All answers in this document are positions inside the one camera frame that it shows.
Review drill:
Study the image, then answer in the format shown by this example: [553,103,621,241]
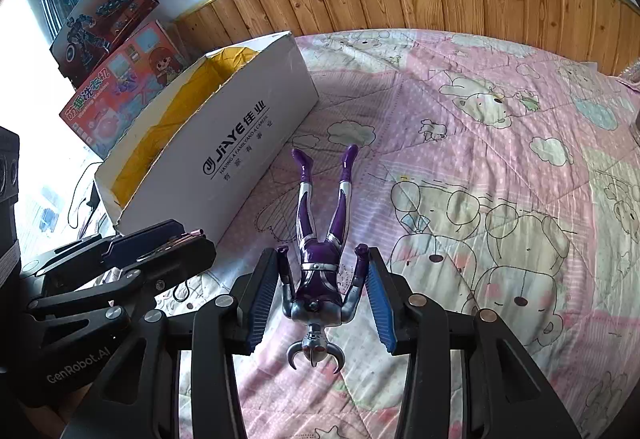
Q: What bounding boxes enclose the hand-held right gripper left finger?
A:
[65,246,281,439]

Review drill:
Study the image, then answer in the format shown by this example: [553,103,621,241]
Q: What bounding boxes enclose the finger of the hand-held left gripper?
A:
[27,235,217,321]
[20,219,183,277]

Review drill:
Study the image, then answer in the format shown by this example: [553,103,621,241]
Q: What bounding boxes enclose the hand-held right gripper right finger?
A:
[365,246,583,439]

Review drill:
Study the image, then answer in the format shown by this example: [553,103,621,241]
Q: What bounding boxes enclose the purple silver action figure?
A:
[276,144,373,375]

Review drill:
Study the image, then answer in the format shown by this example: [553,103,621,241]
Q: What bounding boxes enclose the white cardboard box yellow tape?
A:
[94,32,321,245]

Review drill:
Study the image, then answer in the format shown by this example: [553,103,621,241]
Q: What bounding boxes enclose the black neckband earphones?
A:
[75,162,103,232]

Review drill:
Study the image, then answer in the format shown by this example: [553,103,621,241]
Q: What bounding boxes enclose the pink washing machine toy box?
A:
[59,19,188,160]

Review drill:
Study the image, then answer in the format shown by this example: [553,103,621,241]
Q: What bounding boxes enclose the window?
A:
[0,0,106,240]

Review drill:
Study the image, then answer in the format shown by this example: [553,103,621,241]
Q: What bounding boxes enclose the dark robot toy box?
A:
[49,0,161,87]

